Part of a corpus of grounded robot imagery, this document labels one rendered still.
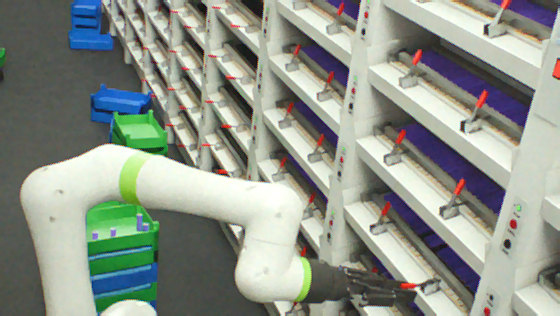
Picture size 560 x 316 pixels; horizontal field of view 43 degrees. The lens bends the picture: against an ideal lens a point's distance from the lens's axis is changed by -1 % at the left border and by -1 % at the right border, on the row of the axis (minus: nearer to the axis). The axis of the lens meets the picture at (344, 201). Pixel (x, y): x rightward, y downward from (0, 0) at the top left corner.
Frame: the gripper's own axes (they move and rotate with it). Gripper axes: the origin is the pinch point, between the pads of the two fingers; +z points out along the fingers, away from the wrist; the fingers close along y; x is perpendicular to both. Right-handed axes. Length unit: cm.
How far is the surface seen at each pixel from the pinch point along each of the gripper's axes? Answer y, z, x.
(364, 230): -29.3, 6.2, -0.3
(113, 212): -118, -32, -51
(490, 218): 8.5, 6.4, 25.1
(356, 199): -42.3, 9.1, 2.6
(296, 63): -96, 3, 23
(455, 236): 7.1, 1.1, 18.9
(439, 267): -3.4, 11.3, 5.6
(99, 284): -97, -36, -69
